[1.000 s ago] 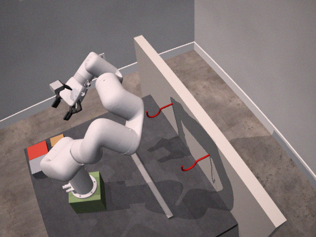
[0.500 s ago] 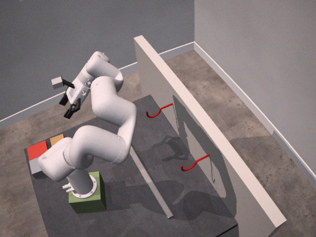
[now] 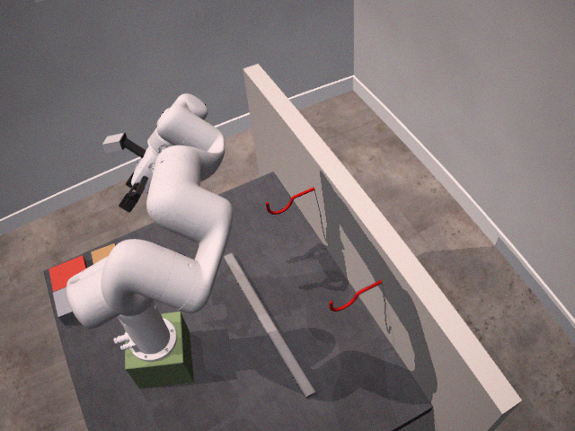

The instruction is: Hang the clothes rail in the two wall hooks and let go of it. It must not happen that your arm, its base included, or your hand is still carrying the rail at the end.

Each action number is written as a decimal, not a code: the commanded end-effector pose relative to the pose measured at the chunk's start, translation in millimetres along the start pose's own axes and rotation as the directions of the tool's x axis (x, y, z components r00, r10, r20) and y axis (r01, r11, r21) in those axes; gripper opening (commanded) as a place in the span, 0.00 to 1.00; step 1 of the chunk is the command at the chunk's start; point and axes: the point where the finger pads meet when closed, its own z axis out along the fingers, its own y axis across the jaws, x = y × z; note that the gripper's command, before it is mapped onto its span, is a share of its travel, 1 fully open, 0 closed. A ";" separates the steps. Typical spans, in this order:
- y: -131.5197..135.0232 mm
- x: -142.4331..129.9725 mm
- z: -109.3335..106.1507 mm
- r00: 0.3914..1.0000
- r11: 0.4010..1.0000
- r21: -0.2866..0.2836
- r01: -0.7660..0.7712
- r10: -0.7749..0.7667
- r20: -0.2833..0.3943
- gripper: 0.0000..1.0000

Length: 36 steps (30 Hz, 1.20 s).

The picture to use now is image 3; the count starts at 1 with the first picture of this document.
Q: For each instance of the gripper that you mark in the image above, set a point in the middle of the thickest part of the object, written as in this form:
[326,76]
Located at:
[145,169]

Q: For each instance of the tan flat rectangular block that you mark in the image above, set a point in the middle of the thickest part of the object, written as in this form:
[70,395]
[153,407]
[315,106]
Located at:
[102,253]

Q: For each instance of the red flat block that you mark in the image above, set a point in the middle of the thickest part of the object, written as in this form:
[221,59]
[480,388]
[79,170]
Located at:
[60,274]

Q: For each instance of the grey wall panel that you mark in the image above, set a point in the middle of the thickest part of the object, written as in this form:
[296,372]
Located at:
[467,390]

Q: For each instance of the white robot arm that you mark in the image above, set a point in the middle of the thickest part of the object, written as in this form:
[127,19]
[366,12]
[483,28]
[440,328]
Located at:
[177,203]

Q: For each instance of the grey long rod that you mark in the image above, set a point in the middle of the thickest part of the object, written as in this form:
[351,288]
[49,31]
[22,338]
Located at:
[280,344]

